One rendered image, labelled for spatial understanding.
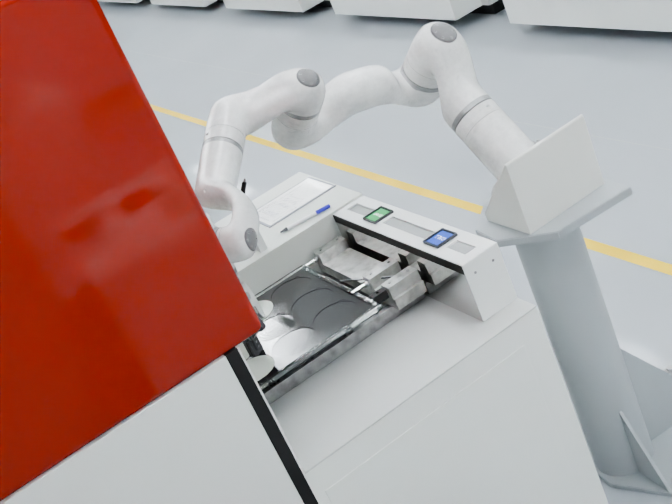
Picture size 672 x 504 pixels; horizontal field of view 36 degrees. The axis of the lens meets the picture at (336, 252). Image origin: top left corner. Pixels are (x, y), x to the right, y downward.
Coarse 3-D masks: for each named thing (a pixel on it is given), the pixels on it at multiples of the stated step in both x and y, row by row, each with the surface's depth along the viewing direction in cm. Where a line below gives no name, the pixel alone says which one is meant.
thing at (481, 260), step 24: (360, 216) 249; (408, 216) 238; (408, 240) 228; (456, 240) 220; (480, 240) 215; (480, 264) 211; (504, 264) 214; (480, 288) 213; (504, 288) 216; (480, 312) 214
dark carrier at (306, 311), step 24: (288, 288) 245; (312, 288) 240; (336, 288) 235; (288, 312) 234; (312, 312) 230; (336, 312) 226; (360, 312) 222; (264, 336) 229; (288, 336) 225; (312, 336) 221; (288, 360) 216
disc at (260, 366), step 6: (252, 360) 222; (258, 360) 221; (264, 360) 220; (270, 360) 219; (252, 366) 220; (258, 366) 219; (264, 366) 218; (270, 366) 217; (252, 372) 218; (258, 372) 217; (264, 372) 216; (258, 378) 215
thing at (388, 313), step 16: (368, 320) 228; (384, 320) 229; (352, 336) 226; (368, 336) 228; (320, 352) 224; (336, 352) 225; (304, 368) 222; (320, 368) 224; (288, 384) 221; (272, 400) 220
